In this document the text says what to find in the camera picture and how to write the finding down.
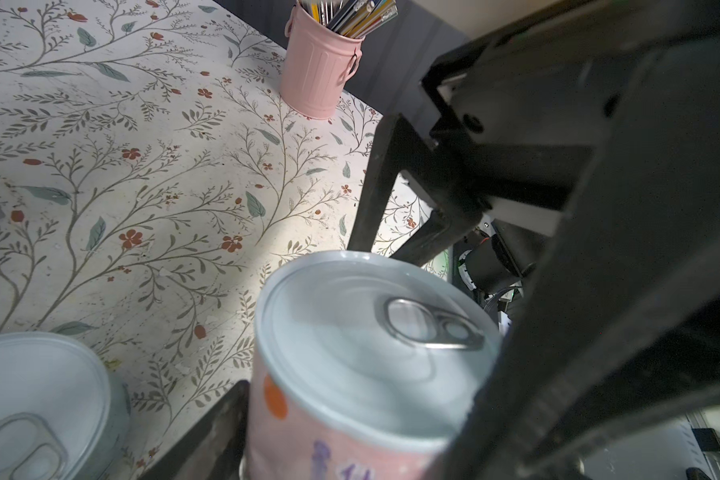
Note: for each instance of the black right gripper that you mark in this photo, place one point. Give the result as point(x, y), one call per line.
point(522, 110)

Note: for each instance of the pencils bundle in cup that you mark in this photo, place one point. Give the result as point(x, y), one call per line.
point(353, 19)

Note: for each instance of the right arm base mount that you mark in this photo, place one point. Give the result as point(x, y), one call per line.
point(491, 262)

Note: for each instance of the pink pencil cup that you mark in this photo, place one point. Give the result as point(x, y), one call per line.
point(317, 65)

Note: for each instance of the pink can pull tab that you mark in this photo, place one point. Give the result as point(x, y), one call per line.
point(364, 367)

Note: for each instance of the teal can pull tab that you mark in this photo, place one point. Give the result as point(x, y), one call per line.
point(63, 414)

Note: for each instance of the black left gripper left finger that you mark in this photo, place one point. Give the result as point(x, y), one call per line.
point(214, 447)

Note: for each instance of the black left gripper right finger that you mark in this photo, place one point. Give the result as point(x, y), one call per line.
point(622, 326)

